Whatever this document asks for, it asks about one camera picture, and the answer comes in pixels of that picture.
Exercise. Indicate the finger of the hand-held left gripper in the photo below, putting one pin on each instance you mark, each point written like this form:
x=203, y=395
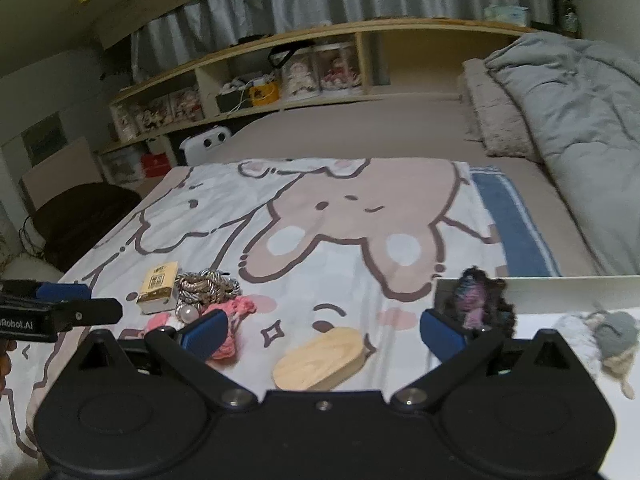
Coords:
x=62, y=291
x=90, y=312

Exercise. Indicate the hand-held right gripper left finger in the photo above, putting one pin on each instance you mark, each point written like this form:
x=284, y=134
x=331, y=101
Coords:
x=205, y=332

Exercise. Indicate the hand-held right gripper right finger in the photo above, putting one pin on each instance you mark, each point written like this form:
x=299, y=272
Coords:
x=440, y=332

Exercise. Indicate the pink crochet toy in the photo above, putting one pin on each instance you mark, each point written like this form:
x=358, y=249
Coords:
x=237, y=310

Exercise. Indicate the dark crochet scrunchie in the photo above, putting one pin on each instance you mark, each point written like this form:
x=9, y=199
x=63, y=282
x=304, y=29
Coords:
x=475, y=300

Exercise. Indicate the yellow tissue pack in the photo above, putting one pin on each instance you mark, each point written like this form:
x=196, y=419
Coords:
x=157, y=285

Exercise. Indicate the oval wooden box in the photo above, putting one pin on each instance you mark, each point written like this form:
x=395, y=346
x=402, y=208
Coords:
x=320, y=360

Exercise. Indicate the white cardboard box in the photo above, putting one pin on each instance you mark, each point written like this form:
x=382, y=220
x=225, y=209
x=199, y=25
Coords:
x=565, y=295

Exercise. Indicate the white lace pouch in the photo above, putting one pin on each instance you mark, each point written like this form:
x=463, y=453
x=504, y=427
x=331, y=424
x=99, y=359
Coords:
x=575, y=340

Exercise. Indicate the grey crochet toy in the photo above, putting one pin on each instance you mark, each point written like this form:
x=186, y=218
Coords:
x=617, y=330

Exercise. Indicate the dark brown cushion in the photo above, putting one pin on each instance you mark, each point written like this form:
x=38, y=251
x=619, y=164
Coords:
x=80, y=220

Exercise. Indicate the beige board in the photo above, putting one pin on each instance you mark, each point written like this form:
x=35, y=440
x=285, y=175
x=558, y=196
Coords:
x=60, y=175

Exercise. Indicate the blue towel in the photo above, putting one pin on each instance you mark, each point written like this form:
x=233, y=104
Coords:
x=520, y=230

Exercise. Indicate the clear storage bin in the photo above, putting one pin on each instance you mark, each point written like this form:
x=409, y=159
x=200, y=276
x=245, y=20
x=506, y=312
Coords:
x=120, y=166

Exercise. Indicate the printed blanket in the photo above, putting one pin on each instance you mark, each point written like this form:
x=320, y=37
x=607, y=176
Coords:
x=350, y=210

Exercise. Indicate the red box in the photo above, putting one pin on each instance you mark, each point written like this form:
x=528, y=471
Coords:
x=157, y=166

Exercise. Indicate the white device with eye holes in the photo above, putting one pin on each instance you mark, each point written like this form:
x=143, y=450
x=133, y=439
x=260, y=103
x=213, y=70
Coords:
x=206, y=145

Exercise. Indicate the row of figurine boxes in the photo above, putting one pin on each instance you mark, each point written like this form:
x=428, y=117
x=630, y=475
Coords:
x=155, y=112

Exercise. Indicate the beige fuzzy pillow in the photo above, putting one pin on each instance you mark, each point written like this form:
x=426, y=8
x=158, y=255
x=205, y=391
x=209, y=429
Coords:
x=495, y=115

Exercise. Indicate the black box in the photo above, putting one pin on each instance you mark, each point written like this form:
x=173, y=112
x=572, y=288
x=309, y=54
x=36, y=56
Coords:
x=231, y=102

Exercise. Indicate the yellow bag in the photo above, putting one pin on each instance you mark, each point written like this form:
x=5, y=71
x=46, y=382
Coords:
x=263, y=94

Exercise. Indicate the grey duvet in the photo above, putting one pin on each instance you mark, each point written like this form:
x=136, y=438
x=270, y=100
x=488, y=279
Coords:
x=590, y=110

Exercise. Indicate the doll display case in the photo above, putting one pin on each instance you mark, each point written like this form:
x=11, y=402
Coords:
x=337, y=70
x=300, y=75

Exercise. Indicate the wooden headboard shelf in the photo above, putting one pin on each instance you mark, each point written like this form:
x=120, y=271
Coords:
x=400, y=25

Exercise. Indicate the tissue box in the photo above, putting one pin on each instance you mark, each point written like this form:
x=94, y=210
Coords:
x=506, y=14

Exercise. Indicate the green glass bottle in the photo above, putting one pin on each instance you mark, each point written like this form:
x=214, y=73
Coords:
x=569, y=12

